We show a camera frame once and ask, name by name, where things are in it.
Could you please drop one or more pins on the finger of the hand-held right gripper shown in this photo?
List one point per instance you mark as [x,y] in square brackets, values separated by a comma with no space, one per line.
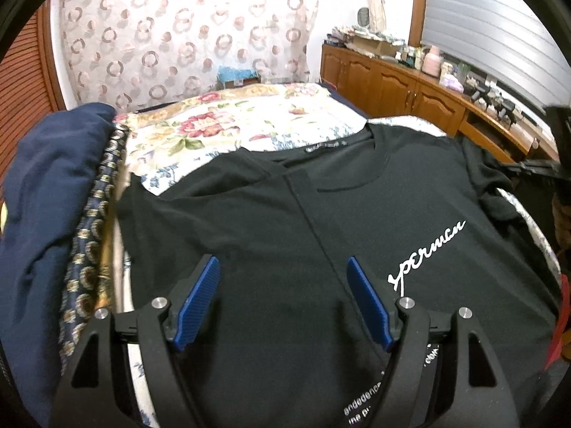
[531,168]

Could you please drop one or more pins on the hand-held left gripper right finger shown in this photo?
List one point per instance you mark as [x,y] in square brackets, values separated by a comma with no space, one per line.
[368,303]

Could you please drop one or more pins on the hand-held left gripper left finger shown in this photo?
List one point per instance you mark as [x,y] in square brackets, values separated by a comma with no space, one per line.
[198,303]

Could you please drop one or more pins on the black printed t-shirt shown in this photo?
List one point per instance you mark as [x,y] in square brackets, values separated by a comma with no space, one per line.
[267,232]

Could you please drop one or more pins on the row of small bottles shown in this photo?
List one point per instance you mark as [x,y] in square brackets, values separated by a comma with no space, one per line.
[495,98]

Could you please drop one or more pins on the purple soft item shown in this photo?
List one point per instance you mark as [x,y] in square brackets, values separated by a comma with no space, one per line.
[451,83]

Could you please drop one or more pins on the dark gold patterned cloth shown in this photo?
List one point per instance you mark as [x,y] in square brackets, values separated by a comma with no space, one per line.
[89,240]

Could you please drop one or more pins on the white blue floral bed sheet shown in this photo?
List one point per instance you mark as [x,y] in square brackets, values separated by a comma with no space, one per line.
[178,178]

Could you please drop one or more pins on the pink bottle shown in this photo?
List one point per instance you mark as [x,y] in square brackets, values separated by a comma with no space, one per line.
[432,62]

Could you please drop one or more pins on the navy blue cloth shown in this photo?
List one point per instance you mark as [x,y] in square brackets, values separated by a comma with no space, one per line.
[49,187]

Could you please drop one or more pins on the wooden cabinet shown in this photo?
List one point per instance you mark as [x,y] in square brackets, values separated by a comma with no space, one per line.
[357,76]

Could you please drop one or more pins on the cardboard box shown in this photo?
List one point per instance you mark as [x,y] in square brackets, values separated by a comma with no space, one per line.
[372,45]

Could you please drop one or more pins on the small grey oval ornament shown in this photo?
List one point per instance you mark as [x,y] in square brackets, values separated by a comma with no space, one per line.
[365,17]

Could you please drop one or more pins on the teal box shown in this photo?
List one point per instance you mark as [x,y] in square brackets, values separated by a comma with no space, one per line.
[236,76]

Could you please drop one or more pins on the wooden louvered door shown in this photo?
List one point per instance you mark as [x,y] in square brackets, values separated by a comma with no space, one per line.
[22,89]

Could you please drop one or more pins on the circle patterned curtain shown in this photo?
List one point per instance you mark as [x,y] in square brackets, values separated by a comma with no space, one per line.
[178,18]

